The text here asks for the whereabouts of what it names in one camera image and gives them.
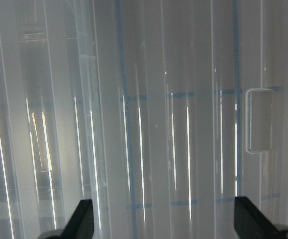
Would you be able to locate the clear plastic box lid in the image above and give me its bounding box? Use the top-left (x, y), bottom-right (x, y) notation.
top-left (0, 0), bottom-right (288, 239)

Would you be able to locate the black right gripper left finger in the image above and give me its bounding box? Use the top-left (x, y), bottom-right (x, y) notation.
top-left (60, 199), bottom-right (95, 239)

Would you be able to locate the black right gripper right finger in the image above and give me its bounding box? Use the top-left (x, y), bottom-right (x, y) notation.
top-left (234, 196), bottom-right (280, 239)

